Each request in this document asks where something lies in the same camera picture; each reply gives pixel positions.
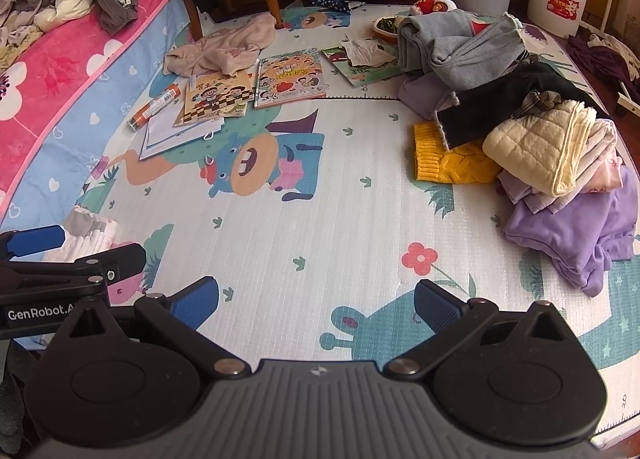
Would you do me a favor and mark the orange and white tube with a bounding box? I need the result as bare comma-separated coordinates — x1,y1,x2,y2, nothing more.
126,84,180,132

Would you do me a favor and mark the cream quilted jacket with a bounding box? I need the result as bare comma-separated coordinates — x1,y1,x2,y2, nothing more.
482,100,598,198

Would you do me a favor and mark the yellow knit sweater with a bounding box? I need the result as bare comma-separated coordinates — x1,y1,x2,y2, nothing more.
413,121,503,186

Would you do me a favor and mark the pale yellow cloth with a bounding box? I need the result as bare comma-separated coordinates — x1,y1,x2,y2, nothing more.
0,24,47,72

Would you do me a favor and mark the dark purple cloth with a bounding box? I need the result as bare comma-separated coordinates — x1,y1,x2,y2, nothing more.
567,34,640,96

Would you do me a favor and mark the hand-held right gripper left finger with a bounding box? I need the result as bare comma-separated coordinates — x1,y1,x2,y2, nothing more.
60,276,253,381

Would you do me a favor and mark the yellow cartoon book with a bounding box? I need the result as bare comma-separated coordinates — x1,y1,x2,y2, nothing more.
173,70,256,128

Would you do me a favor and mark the purple sweatshirt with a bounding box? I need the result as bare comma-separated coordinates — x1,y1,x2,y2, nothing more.
502,166,640,298

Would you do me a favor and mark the plaid cloth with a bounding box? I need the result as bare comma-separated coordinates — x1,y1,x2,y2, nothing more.
515,90,563,118

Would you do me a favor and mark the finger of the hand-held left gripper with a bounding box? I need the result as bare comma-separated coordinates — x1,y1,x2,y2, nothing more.
0,242,147,297
0,225,67,262

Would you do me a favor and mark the white ruffled cloth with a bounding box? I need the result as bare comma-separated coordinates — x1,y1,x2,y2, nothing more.
42,205,120,263

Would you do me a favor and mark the beige plush toy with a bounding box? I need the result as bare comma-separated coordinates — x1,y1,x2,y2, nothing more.
164,13,277,78

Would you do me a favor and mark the red plush toy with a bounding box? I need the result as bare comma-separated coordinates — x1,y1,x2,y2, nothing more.
410,0,458,16

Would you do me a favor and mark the orange cartoon book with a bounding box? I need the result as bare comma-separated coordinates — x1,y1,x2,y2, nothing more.
253,50,328,110

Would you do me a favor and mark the black garment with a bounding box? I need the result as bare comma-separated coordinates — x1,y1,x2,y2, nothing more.
435,61,601,150

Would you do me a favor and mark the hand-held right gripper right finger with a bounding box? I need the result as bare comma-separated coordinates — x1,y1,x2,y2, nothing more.
381,280,583,377

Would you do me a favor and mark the pink and blue floral blanket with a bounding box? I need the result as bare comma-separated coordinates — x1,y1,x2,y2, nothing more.
0,0,192,231

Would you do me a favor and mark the lavender garment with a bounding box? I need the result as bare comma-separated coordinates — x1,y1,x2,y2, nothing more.
398,71,461,120

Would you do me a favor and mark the green book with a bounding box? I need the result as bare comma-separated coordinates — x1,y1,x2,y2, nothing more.
320,41,407,88

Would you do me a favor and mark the white paper booklet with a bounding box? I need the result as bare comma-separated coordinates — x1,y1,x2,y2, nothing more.
139,109,226,161

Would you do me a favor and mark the crumpled white paper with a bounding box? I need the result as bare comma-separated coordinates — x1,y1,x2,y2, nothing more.
341,38,397,68

